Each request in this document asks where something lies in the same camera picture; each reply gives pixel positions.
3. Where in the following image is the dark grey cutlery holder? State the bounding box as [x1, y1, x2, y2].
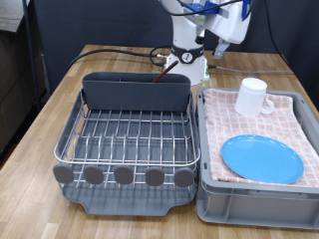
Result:
[82, 72, 192, 114]

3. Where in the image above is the metal wire dish rack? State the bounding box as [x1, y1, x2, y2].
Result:
[53, 89, 202, 189]

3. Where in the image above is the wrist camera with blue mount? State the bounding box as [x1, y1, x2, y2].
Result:
[183, 0, 231, 19]

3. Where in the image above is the black table cable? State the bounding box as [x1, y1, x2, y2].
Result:
[68, 45, 173, 70]

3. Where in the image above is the dark metal frame post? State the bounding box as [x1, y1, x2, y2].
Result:
[22, 0, 43, 113]

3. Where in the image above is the grey plastic crate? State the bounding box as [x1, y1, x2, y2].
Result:
[196, 87, 319, 231]

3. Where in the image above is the blue plastic plate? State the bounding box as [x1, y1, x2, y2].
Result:
[220, 133, 305, 185]

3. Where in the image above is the gray dish drying rack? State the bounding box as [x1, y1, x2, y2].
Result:
[61, 91, 199, 217]

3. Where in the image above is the dark grey fabric backdrop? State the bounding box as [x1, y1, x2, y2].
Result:
[33, 0, 319, 96]

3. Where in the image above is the blue cable clip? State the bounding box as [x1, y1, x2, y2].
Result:
[241, 0, 254, 21]

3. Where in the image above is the pink checked dish cloth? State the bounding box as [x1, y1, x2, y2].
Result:
[202, 88, 319, 189]

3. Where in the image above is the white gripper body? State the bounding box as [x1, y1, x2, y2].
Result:
[195, 0, 251, 45]

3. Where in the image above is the brown wooden spoon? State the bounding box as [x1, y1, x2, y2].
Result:
[152, 60, 179, 84]

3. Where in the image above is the white mug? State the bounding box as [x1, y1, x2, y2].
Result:
[234, 77, 276, 119]

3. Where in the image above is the black camera cable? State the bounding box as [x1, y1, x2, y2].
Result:
[159, 0, 291, 67]

